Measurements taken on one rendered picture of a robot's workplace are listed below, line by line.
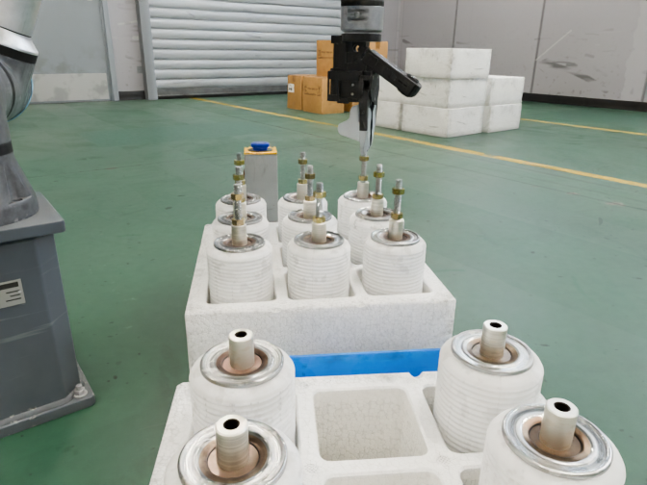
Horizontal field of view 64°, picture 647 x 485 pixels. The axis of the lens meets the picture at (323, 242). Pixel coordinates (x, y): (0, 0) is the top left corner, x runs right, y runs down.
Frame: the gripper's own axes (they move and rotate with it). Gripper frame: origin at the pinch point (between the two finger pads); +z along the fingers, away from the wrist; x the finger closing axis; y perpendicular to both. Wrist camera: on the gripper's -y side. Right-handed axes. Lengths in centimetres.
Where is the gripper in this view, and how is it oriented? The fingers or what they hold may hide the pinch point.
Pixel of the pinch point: (368, 147)
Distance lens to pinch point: 99.2
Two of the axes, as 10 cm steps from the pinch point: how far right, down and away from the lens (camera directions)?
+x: -3.0, 3.3, -9.0
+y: -9.5, -1.2, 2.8
